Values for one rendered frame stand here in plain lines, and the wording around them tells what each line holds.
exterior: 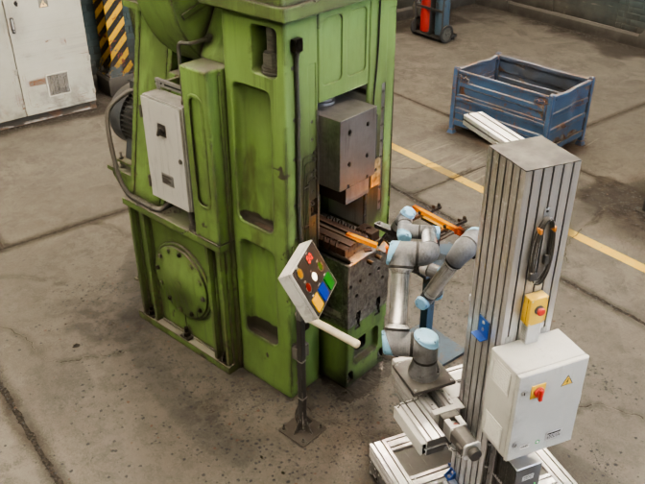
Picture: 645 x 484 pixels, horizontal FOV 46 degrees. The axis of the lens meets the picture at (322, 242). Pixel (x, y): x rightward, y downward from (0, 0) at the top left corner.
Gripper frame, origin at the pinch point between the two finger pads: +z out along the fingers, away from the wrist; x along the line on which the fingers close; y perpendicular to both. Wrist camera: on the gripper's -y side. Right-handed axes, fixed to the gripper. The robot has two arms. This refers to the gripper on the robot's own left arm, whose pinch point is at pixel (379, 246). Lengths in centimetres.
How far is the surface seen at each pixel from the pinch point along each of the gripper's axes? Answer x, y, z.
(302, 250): -52, -17, -11
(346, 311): -15.8, 11.7, 40.3
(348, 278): -15.5, 0.8, 19.3
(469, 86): 364, -122, 122
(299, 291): -71, 1, -12
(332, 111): -9, -60, -53
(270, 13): -47, -92, -100
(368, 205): 25.5, -27.7, 9.2
